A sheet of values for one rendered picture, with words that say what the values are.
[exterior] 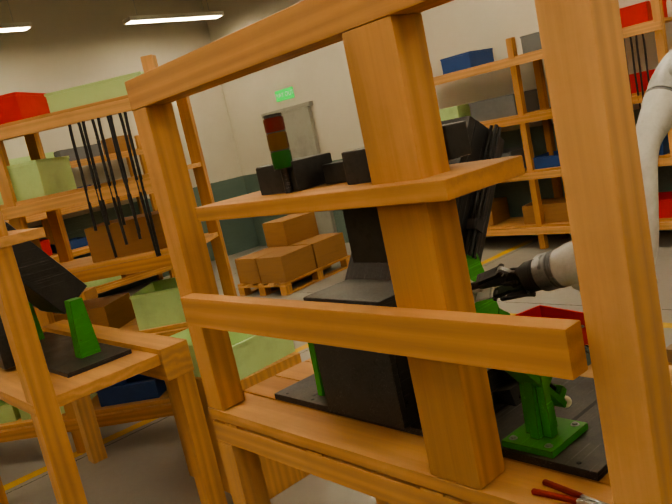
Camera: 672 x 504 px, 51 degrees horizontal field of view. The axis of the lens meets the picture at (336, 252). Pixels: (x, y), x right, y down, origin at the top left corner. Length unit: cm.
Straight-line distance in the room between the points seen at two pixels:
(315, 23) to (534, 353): 79
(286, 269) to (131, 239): 365
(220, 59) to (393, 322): 79
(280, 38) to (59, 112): 299
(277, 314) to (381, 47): 73
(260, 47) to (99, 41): 982
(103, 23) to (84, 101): 712
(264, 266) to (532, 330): 688
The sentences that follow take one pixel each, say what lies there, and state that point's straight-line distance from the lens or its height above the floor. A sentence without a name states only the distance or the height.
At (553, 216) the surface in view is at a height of 33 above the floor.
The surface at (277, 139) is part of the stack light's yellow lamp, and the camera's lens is 172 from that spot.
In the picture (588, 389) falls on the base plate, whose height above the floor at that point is 90.
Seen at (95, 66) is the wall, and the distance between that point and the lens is 1132.
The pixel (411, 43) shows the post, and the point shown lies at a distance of 140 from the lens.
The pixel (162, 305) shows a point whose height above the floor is 85.
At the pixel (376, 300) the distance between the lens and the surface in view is 174.
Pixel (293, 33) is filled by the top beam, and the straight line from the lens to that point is 158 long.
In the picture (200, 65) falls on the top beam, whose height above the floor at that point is 190.
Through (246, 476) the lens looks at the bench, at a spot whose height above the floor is 64.
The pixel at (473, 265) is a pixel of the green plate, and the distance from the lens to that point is 191.
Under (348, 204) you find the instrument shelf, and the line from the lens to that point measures 146.
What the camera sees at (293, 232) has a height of 58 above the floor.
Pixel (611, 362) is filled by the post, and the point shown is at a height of 120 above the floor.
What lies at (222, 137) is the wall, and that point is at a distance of 1214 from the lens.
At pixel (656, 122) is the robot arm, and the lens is 181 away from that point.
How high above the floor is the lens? 166
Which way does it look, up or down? 10 degrees down
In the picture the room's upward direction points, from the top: 12 degrees counter-clockwise
